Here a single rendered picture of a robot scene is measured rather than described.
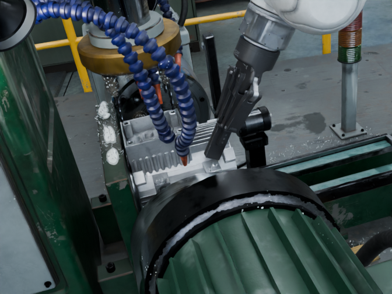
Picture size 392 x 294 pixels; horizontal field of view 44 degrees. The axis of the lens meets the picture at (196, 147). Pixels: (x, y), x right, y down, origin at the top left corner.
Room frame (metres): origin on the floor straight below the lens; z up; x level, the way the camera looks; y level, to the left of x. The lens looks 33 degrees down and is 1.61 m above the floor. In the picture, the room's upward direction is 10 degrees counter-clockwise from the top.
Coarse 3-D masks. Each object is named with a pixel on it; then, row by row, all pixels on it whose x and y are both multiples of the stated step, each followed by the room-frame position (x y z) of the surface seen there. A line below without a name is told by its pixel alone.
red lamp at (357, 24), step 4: (360, 12) 1.18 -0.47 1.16; (360, 16) 1.18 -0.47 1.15; (356, 20) 1.17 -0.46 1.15; (360, 20) 1.18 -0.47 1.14; (352, 24) 1.17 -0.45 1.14; (356, 24) 1.17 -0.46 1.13; (360, 24) 1.18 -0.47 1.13; (344, 28) 1.18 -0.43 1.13; (348, 28) 1.17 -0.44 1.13; (352, 28) 1.17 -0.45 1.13; (356, 28) 1.17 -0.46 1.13
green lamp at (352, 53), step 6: (342, 48) 1.18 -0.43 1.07; (348, 48) 1.17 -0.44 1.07; (354, 48) 1.17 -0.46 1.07; (360, 48) 1.18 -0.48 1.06; (342, 54) 1.18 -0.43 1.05; (348, 54) 1.17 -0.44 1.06; (354, 54) 1.17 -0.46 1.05; (360, 54) 1.18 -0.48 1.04; (342, 60) 1.18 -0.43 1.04; (348, 60) 1.17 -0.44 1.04; (354, 60) 1.17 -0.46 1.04
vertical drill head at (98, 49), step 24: (96, 0) 0.79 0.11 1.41; (120, 0) 0.78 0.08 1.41; (144, 0) 0.81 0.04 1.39; (144, 24) 0.79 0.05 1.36; (168, 24) 0.84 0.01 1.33; (96, 48) 0.78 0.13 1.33; (168, 48) 0.76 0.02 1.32; (96, 72) 0.76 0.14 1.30; (120, 72) 0.74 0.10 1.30; (120, 120) 0.78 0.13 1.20
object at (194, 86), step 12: (156, 72) 1.04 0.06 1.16; (192, 72) 1.13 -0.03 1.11; (120, 84) 1.06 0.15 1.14; (132, 84) 1.03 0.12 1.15; (192, 84) 1.05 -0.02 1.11; (108, 96) 1.09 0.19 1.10; (120, 96) 1.03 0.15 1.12; (132, 96) 1.03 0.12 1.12; (168, 96) 1.04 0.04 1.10; (192, 96) 1.05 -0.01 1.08; (204, 96) 1.05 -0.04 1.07; (120, 108) 1.03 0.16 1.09; (132, 108) 1.03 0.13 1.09; (144, 108) 1.03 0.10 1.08; (168, 108) 1.04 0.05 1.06; (204, 108) 1.05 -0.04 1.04; (204, 120) 1.05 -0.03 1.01
